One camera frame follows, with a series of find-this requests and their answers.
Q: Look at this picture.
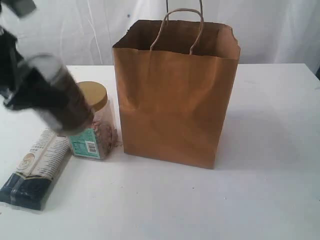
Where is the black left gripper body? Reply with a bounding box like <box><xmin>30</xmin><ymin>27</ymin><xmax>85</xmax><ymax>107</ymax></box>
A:
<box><xmin>0</xmin><ymin>26</ymin><xmax>24</xmax><ymax>100</ymax></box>

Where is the dark jar with metal lid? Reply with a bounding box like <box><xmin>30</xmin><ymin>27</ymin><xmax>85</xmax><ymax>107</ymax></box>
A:
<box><xmin>18</xmin><ymin>53</ymin><xmax>94</xmax><ymax>136</ymax></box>

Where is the large brown paper shopping bag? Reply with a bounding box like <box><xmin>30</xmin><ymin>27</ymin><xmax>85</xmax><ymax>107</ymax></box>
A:
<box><xmin>112</xmin><ymin>19</ymin><xmax>241</xmax><ymax>169</ymax></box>

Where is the white backdrop curtain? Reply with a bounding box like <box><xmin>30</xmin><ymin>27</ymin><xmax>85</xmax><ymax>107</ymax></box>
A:
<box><xmin>0</xmin><ymin>0</ymin><xmax>320</xmax><ymax>71</ymax></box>

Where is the blue white spaghetti packet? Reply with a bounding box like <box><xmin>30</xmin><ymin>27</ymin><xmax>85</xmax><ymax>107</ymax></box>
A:
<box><xmin>0</xmin><ymin>128</ymin><xmax>70</xmax><ymax>211</ymax></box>

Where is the nut jar with gold lid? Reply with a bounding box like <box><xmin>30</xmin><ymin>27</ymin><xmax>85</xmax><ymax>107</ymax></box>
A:
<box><xmin>68</xmin><ymin>81</ymin><xmax>118</xmax><ymax>161</ymax></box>

